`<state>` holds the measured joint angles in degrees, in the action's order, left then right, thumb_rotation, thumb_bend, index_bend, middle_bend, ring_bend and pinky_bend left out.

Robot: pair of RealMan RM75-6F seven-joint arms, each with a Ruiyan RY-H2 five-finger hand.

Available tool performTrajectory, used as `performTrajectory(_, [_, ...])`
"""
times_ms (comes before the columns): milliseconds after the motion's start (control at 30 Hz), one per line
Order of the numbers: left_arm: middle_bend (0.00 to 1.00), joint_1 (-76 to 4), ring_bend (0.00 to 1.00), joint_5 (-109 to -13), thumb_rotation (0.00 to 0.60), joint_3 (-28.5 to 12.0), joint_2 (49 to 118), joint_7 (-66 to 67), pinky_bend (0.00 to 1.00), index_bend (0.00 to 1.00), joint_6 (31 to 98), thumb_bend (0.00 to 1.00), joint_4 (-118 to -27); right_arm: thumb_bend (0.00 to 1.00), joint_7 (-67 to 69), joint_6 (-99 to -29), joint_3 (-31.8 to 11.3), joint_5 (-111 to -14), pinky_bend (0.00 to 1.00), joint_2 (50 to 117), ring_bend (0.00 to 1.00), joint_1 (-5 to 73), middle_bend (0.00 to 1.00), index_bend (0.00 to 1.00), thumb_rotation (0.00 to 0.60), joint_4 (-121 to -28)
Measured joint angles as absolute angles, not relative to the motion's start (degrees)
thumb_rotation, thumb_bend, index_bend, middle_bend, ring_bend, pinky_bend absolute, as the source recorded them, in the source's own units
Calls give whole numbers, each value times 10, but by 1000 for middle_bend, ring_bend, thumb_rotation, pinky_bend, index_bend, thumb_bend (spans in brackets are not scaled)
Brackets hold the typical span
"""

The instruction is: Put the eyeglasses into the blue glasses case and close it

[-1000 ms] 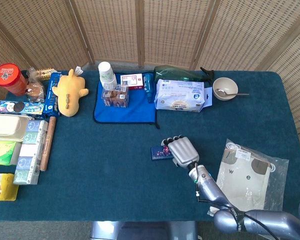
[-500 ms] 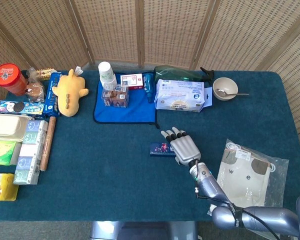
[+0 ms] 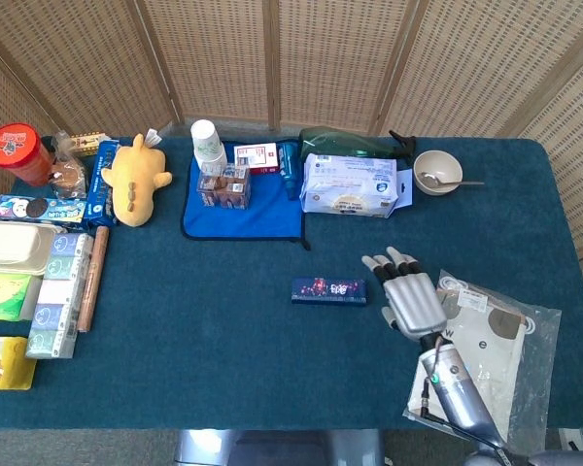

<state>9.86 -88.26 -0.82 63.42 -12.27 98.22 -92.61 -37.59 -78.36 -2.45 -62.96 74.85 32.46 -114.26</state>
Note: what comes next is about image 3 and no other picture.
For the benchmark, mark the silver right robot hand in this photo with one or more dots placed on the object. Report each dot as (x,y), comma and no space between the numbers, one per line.
(413,301)

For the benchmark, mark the blue cardboard glasses box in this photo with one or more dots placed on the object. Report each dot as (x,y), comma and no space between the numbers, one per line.
(328,290)

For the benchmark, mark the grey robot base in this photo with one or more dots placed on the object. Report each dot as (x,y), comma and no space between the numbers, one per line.
(282,449)

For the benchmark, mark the yellow snack bag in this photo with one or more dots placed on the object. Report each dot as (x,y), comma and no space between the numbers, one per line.
(14,361)

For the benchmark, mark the green packet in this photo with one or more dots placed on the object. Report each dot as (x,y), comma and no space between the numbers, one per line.
(10,291)

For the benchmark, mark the clear bag with cream garment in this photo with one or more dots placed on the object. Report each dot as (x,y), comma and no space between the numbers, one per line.
(495,349)

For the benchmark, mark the pastel pocket tissue multipack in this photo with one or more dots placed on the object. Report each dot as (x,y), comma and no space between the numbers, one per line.
(60,296)

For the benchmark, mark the metal spoon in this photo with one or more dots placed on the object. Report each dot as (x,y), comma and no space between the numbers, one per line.
(459,183)

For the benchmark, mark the white wet wipes pack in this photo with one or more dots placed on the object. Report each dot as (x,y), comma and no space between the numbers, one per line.
(350,187)

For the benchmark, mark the white clamshell food container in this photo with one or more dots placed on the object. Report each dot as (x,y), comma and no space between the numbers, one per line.
(10,247)

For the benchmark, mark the beige bowl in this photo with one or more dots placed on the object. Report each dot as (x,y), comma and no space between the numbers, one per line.
(437,167)

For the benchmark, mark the wooden rolling pin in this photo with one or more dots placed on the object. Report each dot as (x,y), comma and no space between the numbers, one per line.
(93,281)

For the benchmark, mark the green bag behind tissues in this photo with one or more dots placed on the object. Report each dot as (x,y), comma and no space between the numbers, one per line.
(340,143)

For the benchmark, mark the blue sandwich cookie box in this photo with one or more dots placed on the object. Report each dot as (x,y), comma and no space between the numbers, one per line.
(39,209)

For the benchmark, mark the blue plastic bottle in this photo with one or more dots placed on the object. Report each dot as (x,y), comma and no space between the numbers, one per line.
(288,167)

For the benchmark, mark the blue cloth with black trim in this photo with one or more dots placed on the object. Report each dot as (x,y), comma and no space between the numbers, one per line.
(243,221)

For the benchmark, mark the red and white small box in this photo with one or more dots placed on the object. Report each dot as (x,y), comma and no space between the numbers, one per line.
(257,157)

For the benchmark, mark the clear bag of pastry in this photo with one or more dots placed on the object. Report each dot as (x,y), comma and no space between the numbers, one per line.
(68,175)

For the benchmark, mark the clear coffee capsule box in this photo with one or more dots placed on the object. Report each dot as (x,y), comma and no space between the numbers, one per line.
(223,187)

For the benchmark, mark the long blue biscuit box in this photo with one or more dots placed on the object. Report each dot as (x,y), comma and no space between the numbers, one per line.
(102,189)

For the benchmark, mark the red lidded canister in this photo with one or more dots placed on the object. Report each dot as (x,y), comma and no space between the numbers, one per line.
(17,153)

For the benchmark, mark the yellow plush toy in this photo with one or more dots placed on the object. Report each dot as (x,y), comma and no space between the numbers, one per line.
(133,184)

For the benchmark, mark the woven folding screen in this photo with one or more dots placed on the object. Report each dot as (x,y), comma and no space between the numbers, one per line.
(335,58)

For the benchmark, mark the small beige box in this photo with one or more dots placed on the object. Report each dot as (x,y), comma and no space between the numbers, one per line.
(90,144)

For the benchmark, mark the white paper cup stack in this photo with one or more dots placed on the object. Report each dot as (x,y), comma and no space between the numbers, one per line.
(208,143)

